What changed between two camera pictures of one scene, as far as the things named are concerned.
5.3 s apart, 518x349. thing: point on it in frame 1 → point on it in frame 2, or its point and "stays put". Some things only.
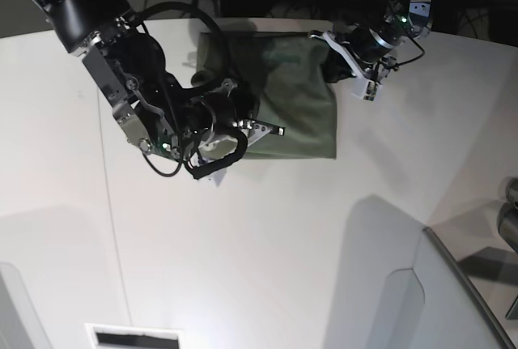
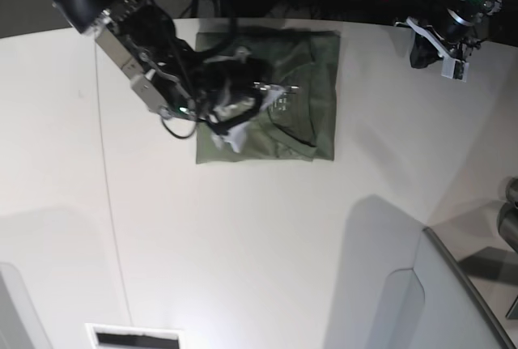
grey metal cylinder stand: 507,215 stays put
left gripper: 227,102 → 235,90
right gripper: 367,49 → 456,40
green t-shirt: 290,76 stays put
